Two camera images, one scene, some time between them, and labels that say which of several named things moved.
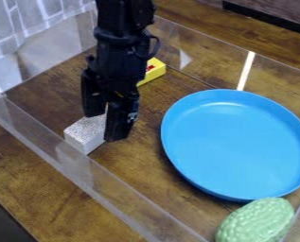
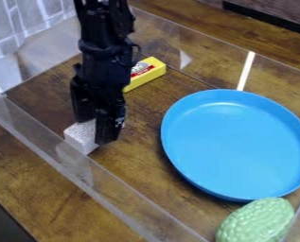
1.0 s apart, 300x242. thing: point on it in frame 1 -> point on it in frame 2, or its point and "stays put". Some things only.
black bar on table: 266,18 stays put
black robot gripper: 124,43 -> 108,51
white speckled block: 86,132 stays put
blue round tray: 238,143 stays put
